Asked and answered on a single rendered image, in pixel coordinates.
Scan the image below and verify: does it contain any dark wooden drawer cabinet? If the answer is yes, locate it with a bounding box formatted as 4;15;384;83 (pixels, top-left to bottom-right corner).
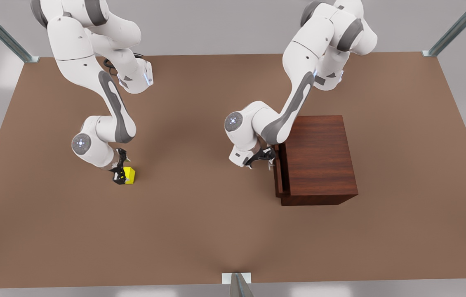
272;115;359;206

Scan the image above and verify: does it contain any black cable loop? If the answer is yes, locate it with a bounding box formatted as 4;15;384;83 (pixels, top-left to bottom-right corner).
103;53;144;76

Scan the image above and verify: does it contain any silver frame post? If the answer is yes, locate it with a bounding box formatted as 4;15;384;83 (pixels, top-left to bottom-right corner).
422;0;466;57
0;0;40;64
221;272;254;297

